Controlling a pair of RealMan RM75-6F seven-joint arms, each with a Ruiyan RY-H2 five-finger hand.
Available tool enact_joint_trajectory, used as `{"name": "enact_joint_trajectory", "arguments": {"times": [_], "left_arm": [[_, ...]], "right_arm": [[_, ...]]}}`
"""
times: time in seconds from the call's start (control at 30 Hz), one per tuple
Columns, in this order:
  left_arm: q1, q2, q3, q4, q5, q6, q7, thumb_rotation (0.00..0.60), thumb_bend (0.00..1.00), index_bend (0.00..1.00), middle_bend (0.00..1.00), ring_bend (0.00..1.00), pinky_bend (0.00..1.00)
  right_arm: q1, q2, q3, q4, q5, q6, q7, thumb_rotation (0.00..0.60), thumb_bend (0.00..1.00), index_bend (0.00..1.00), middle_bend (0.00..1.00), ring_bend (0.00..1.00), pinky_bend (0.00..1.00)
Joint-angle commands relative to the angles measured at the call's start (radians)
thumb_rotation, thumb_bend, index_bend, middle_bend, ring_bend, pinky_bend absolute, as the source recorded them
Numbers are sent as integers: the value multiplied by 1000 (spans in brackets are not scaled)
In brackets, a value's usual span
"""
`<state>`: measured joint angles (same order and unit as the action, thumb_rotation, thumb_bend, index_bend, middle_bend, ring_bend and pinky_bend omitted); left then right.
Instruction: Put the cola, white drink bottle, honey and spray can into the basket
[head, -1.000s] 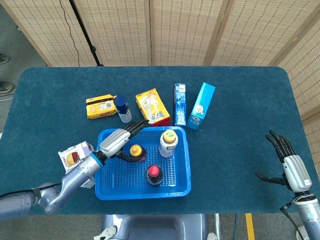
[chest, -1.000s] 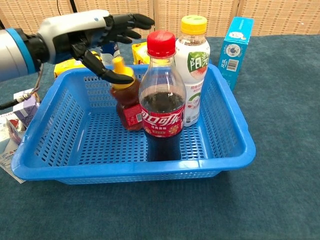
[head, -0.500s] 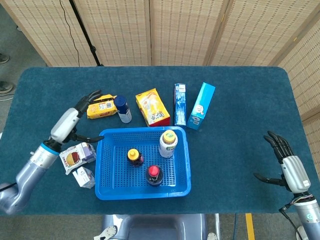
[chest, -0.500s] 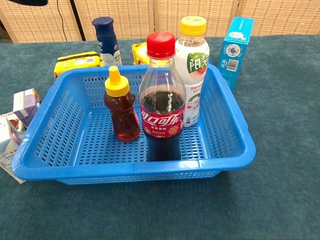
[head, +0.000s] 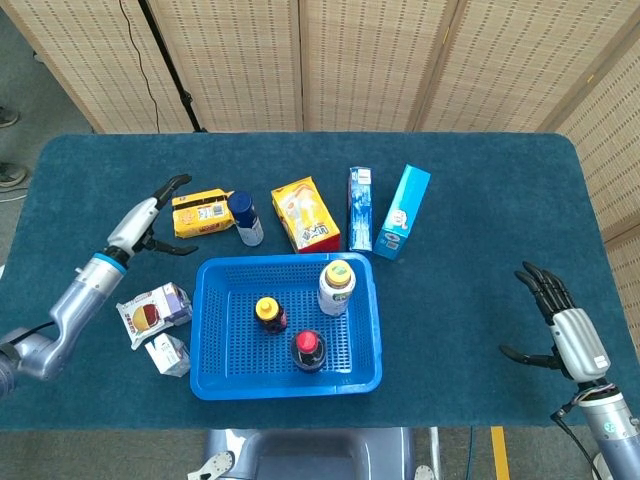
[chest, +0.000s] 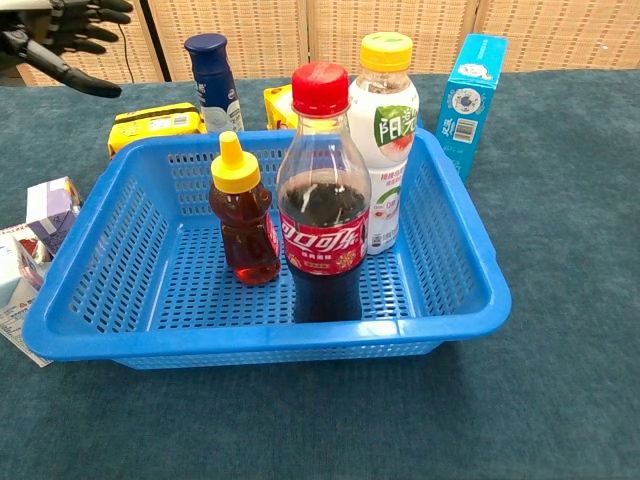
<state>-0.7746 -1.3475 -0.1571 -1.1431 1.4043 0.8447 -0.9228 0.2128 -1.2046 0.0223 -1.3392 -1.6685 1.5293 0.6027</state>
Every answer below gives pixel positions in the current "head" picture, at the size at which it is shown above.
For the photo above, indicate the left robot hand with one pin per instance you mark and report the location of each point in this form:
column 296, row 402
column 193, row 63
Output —
column 135, row 220

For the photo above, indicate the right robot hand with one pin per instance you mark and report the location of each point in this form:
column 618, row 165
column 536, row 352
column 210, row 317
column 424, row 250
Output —
column 577, row 345

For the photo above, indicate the yellow-capped dark sauce bottle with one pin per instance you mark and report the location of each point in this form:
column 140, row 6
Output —
column 270, row 315

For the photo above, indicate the yellow-capped white bottle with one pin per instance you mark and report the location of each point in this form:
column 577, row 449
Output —
column 336, row 290

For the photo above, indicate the cola bottle red cap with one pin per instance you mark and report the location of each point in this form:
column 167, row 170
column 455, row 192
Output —
column 309, row 352

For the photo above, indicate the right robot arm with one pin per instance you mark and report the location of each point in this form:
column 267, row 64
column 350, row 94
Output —
column 612, row 425

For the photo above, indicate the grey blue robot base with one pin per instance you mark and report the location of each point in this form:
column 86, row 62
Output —
column 310, row 455

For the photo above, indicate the blue plastic basket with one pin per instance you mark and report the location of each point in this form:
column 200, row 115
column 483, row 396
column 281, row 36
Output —
column 235, row 350

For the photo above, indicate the yellow biscuit packet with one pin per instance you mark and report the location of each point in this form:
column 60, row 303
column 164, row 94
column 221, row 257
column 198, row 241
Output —
column 202, row 215

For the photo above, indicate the white purple juice carton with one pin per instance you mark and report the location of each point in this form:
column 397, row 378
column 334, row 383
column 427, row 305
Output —
column 150, row 315

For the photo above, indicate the white bottle navy cap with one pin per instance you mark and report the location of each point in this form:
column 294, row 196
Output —
column 247, row 220

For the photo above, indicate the grey shoe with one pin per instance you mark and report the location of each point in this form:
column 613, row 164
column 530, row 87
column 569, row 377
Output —
column 7, row 117
column 11, row 175

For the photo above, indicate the yellow floor tape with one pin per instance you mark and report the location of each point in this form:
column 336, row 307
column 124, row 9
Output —
column 500, row 455

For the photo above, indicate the small white carton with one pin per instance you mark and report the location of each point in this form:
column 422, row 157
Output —
column 167, row 355

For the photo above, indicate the black tripod stand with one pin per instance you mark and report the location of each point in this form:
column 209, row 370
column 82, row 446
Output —
column 170, row 65

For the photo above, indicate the dark blue table cloth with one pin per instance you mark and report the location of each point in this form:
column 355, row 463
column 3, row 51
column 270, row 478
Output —
column 475, row 210

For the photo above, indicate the yellow red snack box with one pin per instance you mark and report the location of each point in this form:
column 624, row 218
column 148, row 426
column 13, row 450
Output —
column 305, row 212

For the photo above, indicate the metal table leg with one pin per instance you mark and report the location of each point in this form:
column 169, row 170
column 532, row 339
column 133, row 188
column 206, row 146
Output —
column 436, row 452

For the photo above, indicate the light blue carton box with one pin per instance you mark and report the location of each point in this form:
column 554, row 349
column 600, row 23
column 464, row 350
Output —
column 405, row 210

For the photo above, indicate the blue toothpaste box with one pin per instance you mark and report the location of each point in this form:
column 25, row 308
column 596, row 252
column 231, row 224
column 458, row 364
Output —
column 360, row 210

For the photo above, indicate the bamboo folding screen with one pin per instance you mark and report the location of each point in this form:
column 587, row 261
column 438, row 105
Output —
column 360, row 60

